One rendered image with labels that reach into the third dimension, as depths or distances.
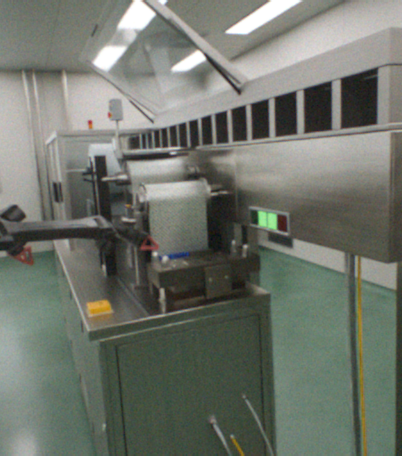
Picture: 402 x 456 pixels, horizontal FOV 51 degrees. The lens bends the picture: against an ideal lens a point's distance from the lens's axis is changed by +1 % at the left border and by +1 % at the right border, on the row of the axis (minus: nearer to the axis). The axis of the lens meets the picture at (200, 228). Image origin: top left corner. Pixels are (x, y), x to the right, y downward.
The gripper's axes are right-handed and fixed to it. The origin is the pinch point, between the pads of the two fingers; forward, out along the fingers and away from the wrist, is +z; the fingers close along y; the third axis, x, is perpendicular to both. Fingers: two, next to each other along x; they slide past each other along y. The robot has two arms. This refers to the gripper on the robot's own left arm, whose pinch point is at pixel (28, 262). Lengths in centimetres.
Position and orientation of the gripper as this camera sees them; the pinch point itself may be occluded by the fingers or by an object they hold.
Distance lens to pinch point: 178.0
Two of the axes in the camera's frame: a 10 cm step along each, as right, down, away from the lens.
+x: -6.0, 6.3, -5.0
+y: -6.9, -0.8, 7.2
